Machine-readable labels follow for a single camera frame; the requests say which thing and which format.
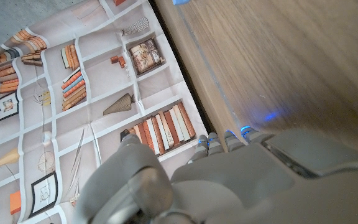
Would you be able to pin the printed bookshelf backdrop cloth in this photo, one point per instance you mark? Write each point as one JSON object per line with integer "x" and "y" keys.
{"x": 98, "y": 93}

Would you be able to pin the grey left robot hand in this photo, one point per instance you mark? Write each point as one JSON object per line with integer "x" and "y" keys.
{"x": 247, "y": 186}

